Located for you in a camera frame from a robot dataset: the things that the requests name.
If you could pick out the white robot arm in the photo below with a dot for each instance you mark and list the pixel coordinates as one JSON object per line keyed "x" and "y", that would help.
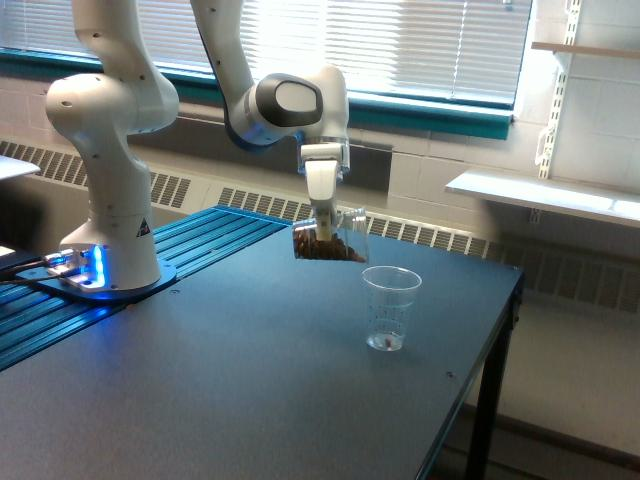
{"x": 114, "y": 250}

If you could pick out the black table leg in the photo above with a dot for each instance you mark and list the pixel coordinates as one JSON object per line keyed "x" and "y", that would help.
{"x": 490, "y": 390}

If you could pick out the wooden upper shelf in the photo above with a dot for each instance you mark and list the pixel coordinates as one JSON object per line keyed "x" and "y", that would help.
{"x": 586, "y": 50}

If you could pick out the white shelf rail bracket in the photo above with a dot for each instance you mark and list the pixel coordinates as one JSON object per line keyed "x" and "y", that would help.
{"x": 562, "y": 54}

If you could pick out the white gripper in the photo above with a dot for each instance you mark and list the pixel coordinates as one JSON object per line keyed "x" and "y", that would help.
{"x": 323, "y": 165}

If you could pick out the white surface at left edge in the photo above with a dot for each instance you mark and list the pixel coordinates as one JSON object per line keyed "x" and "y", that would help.
{"x": 13, "y": 168}

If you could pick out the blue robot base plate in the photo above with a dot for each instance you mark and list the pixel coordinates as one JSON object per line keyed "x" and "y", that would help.
{"x": 106, "y": 296}

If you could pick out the white window blinds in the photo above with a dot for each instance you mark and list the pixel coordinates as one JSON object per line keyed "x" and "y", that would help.
{"x": 460, "y": 51}

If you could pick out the wall radiator vent grille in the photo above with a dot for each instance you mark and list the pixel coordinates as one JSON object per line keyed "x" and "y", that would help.
{"x": 595, "y": 279}

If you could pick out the clear cup with brown pellets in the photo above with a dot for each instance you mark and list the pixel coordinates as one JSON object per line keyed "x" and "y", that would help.
{"x": 345, "y": 240}

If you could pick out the clear empty plastic cup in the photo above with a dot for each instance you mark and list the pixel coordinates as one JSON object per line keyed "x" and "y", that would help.
{"x": 391, "y": 295}

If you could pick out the white wall shelf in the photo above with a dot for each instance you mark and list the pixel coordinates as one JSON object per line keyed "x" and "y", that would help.
{"x": 575, "y": 199}

